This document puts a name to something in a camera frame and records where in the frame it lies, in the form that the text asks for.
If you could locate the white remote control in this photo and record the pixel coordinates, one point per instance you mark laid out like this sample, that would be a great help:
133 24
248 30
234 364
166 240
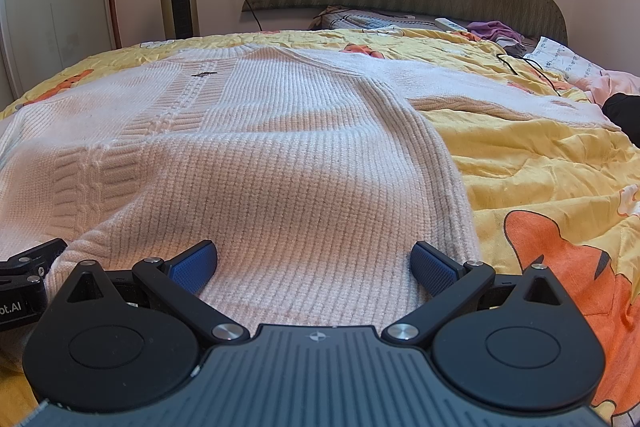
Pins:
448 25

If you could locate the black garment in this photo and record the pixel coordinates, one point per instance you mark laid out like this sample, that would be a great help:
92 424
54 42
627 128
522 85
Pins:
624 111

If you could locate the purple cloth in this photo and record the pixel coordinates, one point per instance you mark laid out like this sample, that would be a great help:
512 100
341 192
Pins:
493 31

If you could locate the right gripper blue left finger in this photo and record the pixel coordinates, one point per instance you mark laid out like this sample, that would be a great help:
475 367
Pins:
173 286

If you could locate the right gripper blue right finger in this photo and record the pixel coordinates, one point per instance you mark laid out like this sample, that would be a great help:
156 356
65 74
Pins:
454 290

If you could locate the pink cloth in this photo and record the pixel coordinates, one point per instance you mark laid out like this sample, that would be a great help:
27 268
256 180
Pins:
607 83

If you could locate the pink knitted sweater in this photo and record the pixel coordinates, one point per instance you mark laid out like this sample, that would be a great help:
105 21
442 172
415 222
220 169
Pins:
313 172

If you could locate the metal ring brooch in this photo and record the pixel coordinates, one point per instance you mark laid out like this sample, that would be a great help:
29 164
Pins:
204 74

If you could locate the white printed pillow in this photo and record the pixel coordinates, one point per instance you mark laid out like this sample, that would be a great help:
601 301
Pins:
553 56

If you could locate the yellow carrot print bedspread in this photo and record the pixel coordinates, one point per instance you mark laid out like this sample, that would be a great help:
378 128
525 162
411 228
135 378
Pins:
540 191

